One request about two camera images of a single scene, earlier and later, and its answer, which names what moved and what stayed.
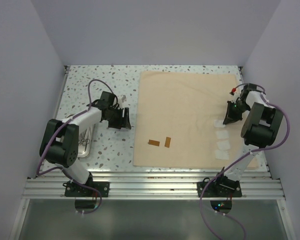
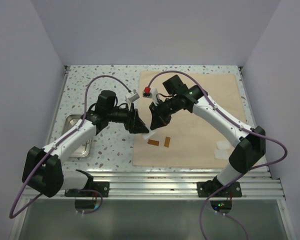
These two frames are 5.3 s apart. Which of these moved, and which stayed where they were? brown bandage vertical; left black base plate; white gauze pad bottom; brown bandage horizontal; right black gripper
Moved: right black gripper
Stayed: brown bandage horizontal; white gauze pad bottom; left black base plate; brown bandage vertical
